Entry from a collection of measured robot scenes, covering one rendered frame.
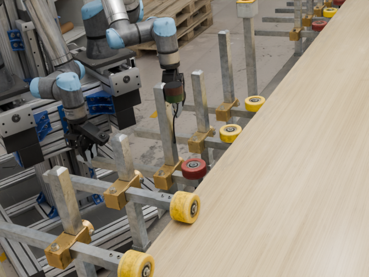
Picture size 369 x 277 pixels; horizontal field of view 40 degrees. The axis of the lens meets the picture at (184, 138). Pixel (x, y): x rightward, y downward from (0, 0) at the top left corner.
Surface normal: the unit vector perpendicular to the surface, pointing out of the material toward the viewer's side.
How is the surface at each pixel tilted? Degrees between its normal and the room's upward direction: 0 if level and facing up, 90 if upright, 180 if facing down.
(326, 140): 0
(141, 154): 0
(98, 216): 0
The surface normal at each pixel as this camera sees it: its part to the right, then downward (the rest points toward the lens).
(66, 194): 0.88, 0.13
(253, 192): -0.12, -0.87
